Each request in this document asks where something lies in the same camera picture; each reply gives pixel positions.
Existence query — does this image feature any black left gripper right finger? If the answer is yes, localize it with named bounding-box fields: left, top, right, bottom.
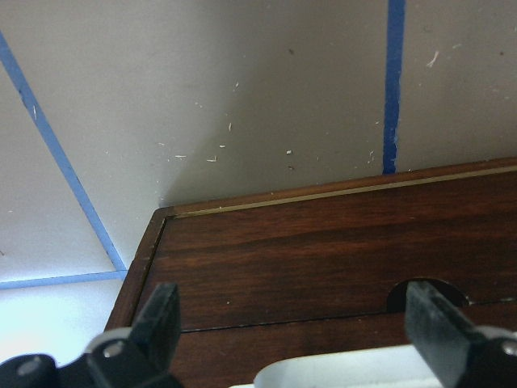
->
left=405, top=281, right=516, bottom=387

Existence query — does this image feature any white plastic tray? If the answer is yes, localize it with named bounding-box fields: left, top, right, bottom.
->
left=253, top=345, right=441, bottom=387

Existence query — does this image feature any dark wooden cabinet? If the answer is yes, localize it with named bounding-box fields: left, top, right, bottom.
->
left=107, top=158, right=516, bottom=387

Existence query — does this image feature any wooden drawer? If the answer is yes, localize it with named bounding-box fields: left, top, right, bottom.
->
left=142, top=167, right=516, bottom=331

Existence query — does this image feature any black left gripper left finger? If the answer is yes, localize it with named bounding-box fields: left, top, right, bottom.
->
left=1, top=283, right=181, bottom=387

